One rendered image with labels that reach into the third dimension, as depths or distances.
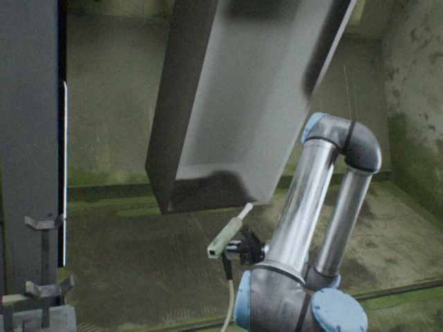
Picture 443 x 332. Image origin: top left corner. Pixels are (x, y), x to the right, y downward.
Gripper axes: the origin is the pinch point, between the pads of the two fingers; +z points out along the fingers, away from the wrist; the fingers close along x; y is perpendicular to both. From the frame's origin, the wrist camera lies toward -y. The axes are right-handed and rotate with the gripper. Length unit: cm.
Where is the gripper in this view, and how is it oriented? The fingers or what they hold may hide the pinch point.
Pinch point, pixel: (222, 245)
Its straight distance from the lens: 201.9
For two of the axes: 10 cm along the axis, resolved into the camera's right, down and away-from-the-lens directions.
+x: 3.7, -3.1, 8.8
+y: 1.8, 9.5, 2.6
